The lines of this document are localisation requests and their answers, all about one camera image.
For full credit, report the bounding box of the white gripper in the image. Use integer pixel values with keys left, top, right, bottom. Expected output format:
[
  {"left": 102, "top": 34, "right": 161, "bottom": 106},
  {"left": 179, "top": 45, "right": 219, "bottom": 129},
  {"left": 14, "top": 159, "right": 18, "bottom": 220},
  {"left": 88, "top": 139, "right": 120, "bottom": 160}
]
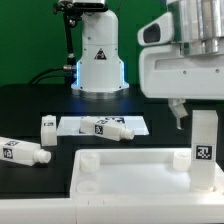
[{"left": 139, "top": 45, "right": 224, "bottom": 130}]

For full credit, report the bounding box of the white desk top tray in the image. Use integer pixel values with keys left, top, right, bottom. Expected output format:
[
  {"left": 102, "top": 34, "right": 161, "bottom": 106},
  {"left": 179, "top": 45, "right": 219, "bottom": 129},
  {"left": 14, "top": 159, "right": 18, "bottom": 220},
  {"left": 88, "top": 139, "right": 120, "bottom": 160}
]
[{"left": 70, "top": 148, "right": 224, "bottom": 204}]

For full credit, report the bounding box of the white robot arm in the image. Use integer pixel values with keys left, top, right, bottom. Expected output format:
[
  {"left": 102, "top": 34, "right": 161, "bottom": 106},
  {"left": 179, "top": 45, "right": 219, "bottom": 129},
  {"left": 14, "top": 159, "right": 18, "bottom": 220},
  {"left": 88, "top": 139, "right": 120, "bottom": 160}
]
[{"left": 72, "top": 0, "right": 224, "bottom": 119}]

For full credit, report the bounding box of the white front fence bar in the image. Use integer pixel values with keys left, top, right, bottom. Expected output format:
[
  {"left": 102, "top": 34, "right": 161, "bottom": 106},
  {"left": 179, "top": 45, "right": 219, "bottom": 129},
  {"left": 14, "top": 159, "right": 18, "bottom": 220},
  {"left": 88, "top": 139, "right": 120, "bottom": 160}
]
[{"left": 0, "top": 199, "right": 224, "bottom": 224}]

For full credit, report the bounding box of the black cable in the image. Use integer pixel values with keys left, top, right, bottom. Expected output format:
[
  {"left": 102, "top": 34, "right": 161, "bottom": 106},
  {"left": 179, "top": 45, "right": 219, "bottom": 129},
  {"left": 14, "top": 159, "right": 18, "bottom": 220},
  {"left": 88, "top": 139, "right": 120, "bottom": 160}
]
[{"left": 29, "top": 65, "right": 78, "bottom": 85}]

